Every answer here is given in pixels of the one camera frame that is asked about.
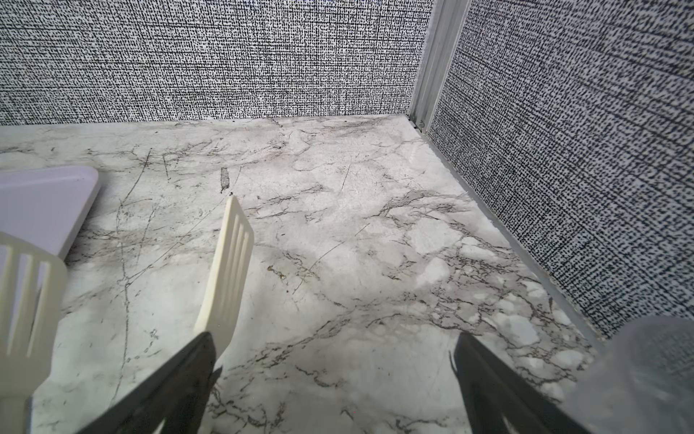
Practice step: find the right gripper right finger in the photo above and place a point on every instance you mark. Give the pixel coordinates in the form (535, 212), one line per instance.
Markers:
(496, 398)

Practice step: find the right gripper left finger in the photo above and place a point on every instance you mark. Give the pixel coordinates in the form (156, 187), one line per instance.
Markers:
(171, 400)

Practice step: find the white food tongs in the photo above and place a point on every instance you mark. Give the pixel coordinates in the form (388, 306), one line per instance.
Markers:
(33, 283)

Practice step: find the lilac plastic tray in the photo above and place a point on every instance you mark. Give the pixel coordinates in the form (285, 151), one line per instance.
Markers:
(48, 206)

